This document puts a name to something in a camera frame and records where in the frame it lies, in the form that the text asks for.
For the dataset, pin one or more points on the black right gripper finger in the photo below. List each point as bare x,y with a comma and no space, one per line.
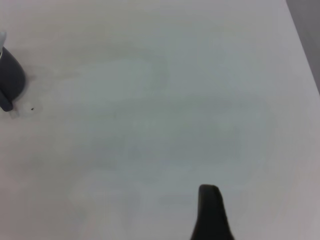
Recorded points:
211,215

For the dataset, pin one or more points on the dark grey mug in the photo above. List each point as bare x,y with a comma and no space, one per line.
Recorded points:
12,75

